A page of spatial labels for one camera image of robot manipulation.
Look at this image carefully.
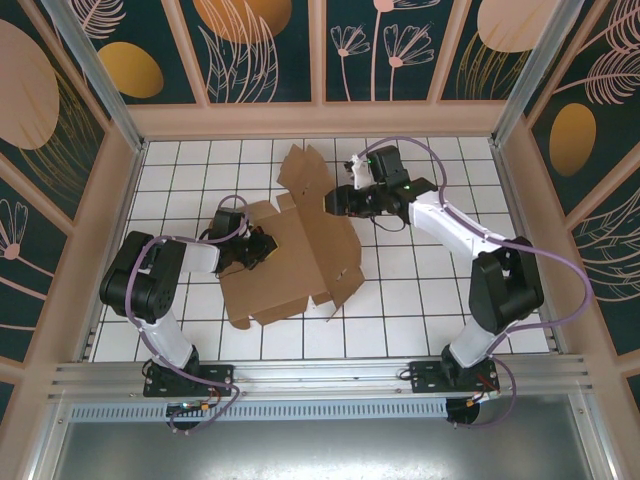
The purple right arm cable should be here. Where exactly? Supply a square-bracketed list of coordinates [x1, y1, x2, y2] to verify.
[356, 136, 595, 431]

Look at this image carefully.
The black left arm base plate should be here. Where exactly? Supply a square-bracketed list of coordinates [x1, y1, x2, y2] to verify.
[142, 363, 236, 399]

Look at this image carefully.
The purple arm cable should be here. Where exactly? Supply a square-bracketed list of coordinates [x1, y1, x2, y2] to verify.
[356, 136, 595, 431]
[122, 194, 250, 436]

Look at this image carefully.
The grey metal sheet panel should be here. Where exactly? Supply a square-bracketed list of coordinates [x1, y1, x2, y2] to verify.
[28, 393, 617, 480]

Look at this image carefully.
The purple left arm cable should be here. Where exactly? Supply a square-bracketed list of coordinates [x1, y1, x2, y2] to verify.
[122, 194, 250, 436]

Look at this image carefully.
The brown cardboard paper box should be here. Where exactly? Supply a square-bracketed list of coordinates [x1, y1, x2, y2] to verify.
[215, 142, 365, 331]

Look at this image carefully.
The yellow power connector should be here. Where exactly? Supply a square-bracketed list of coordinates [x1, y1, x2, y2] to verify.
[167, 399, 217, 417]
[466, 388, 502, 407]

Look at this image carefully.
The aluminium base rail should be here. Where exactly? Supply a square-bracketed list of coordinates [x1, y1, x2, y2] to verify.
[47, 353, 595, 402]

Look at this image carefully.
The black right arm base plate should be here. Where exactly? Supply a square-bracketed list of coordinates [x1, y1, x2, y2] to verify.
[408, 359, 502, 394]

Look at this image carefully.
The aluminium frame post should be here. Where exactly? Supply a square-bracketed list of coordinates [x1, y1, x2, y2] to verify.
[41, 0, 147, 154]
[489, 0, 584, 147]

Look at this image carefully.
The aluminium table side rail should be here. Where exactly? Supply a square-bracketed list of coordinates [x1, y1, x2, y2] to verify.
[73, 143, 147, 362]
[489, 143, 565, 355]

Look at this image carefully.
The slotted grey cable duct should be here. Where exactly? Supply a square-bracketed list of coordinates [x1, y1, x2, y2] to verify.
[66, 399, 450, 422]

